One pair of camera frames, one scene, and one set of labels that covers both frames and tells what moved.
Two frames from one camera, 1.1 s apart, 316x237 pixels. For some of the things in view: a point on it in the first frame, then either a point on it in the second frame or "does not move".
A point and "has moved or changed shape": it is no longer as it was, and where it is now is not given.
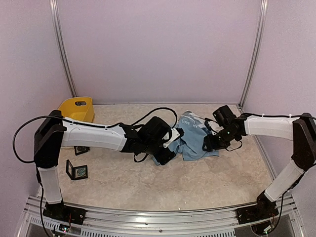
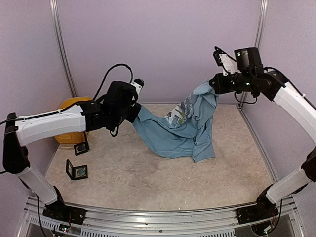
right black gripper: [211, 144] -> [218, 89]
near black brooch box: [76, 173] does not move
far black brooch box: [79, 150] does not move
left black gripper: [164, 158] -> [134, 116]
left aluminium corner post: [56, 24] does not move
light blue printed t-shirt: [189, 145] has moved or changed shape
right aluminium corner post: [262, 20] does not move
